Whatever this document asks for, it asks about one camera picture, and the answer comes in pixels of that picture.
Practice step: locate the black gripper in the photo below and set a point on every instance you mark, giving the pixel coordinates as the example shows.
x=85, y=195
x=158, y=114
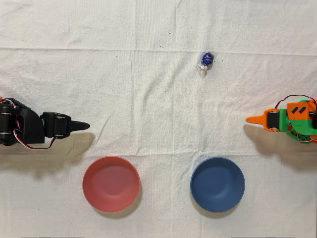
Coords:
x=60, y=125

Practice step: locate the orange green gripper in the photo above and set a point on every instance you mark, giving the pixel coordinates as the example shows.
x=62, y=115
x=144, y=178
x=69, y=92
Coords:
x=272, y=119

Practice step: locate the blue candy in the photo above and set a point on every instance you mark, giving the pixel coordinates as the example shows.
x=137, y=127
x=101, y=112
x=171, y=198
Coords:
x=206, y=59

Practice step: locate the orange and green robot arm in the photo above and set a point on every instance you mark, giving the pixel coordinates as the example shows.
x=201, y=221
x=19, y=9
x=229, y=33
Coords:
x=301, y=124

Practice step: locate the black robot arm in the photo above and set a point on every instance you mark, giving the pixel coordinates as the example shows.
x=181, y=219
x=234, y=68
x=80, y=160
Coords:
x=27, y=126

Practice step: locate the pink bowl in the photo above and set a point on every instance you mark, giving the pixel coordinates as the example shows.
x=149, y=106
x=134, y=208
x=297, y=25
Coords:
x=111, y=184

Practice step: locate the blue bowl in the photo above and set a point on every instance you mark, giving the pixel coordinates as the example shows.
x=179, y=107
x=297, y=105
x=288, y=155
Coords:
x=217, y=184

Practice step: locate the white tablecloth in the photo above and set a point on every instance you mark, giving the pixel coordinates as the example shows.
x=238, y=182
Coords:
x=158, y=99

